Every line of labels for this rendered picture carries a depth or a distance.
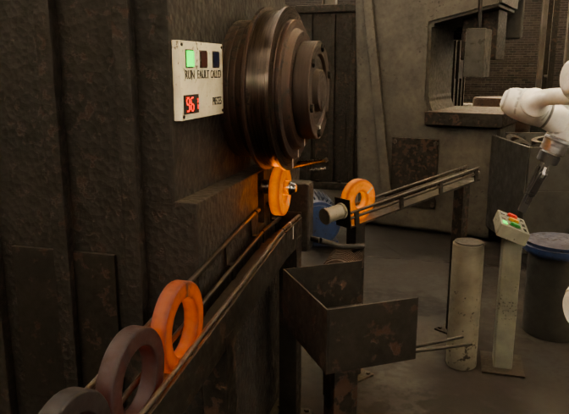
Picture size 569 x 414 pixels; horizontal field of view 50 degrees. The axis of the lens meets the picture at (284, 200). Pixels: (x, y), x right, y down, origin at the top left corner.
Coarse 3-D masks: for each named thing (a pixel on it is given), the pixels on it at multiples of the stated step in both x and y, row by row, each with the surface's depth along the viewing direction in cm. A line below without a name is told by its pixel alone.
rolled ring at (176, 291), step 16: (176, 288) 117; (192, 288) 123; (160, 304) 114; (176, 304) 116; (192, 304) 125; (160, 320) 113; (192, 320) 127; (160, 336) 112; (192, 336) 126; (176, 352) 123
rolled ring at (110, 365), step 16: (128, 336) 101; (144, 336) 104; (112, 352) 98; (128, 352) 99; (144, 352) 109; (160, 352) 111; (112, 368) 96; (144, 368) 110; (160, 368) 111; (96, 384) 96; (112, 384) 96; (144, 384) 110; (160, 384) 111; (112, 400) 96; (144, 400) 108
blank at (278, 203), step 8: (280, 168) 182; (272, 176) 180; (280, 176) 180; (288, 176) 188; (272, 184) 179; (280, 184) 180; (272, 192) 179; (280, 192) 181; (272, 200) 180; (280, 200) 181; (288, 200) 190; (272, 208) 182; (280, 208) 182; (288, 208) 190
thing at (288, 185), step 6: (258, 180) 187; (264, 180) 186; (288, 180) 185; (258, 186) 186; (264, 186) 185; (288, 186) 183; (294, 186) 184; (258, 192) 187; (264, 192) 186; (288, 192) 184; (294, 192) 185
